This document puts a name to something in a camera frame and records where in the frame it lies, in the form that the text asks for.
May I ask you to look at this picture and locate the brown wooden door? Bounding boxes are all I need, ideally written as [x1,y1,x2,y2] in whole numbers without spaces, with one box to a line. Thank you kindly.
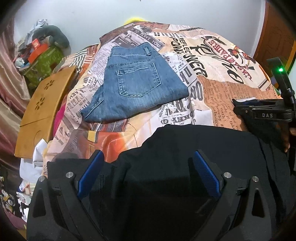
[254,3,295,77]

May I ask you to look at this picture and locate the white cloth pile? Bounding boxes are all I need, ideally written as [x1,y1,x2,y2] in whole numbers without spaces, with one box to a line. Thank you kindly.
[20,139,48,183]

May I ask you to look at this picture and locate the black pants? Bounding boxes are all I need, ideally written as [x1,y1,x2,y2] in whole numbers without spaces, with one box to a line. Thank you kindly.
[47,123,293,241]

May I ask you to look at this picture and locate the orange box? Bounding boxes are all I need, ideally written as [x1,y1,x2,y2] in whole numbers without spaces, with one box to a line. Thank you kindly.
[28,44,48,64]

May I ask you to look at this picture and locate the grey plush toy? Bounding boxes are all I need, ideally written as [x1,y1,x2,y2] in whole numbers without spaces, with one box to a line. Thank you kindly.
[32,25,70,49]

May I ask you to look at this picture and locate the wooden lap table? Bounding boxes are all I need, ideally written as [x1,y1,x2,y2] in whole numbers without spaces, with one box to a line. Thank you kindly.
[15,66,76,159]

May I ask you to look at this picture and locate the green patterned box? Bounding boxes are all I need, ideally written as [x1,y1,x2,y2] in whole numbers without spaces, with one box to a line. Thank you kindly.
[20,47,64,89]

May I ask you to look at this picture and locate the right hand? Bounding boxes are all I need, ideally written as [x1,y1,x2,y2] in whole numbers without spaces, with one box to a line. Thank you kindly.
[282,128,296,153]

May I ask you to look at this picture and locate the newspaper print bed sheet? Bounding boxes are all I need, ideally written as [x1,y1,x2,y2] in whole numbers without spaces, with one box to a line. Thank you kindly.
[43,22,279,164]

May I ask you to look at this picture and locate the folded blue jeans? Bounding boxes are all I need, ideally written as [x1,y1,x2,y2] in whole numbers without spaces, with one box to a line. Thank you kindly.
[81,43,189,123]

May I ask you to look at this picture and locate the yellow pillow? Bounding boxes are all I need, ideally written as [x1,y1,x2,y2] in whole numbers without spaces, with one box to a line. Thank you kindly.
[124,16,146,25]

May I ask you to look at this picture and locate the pink striped curtain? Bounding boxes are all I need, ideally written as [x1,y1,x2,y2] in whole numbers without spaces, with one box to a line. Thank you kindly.
[1,19,30,170]

